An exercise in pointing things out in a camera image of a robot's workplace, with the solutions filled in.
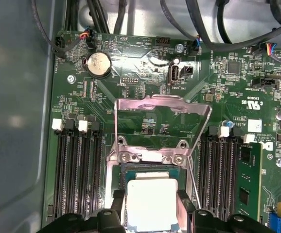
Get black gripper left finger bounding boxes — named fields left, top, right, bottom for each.
left=39, top=190, right=126, bottom=233

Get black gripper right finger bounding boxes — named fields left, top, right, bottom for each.
left=178, top=190, right=269, bottom=233

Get thin metal locking lever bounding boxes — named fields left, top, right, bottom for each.
left=188, top=156, right=202, bottom=210

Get silver topped CPU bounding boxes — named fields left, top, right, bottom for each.
left=120, top=169, right=189, bottom=233

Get metal socket cover frame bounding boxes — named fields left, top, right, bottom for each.
left=113, top=94, right=213, bottom=163

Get CPU socket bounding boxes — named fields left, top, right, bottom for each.
left=105, top=145, right=200, bottom=233

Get green RAM stick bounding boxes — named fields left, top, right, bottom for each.
left=235, top=142, right=264, bottom=233

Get black RAM slot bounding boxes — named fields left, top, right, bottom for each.
left=224, top=127, right=241, bottom=233
left=64, top=118, right=80, bottom=219
left=89, top=120, right=105, bottom=216
left=77, top=120, right=92, bottom=219
left=211, top=126, right=230, bottom=233
left=200, top=126, right=219, bottom=212
left=50, top=118, right=68, bottom=220

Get blue board connector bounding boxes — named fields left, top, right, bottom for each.
left=269, top=202, right=281, bottom=233

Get black open PC case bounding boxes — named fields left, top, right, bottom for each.
left=0, top=0, right=281, bottom=233

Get green motherboard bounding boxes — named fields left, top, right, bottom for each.
left=42, top=30, right=281, bottom=233

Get internal USB port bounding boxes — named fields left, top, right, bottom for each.
left=167, top=64, right=181, bottom=87

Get silver coin cell battery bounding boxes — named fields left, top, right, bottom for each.
left=88, top=52, right=111, bottom=78

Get black cable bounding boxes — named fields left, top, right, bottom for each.
left=185, top=0, right=281, bottom=50
left=32, top=0, right=83, bottom=53
left=113, top=0, right=132, bottom=35

